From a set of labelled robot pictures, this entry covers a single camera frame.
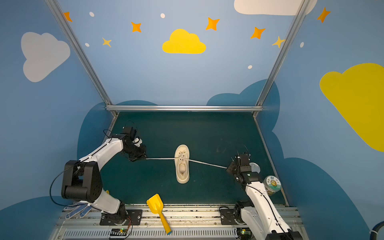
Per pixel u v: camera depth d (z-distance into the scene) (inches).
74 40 31.2
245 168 25.1
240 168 25.1
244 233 28.9
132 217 29.0
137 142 31.5
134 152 30.3
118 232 28.8
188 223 29.0
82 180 17.7
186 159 35.1
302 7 27.3
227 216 29.5
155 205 30.7
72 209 30.0
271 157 40.2
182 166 34.2
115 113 48.4
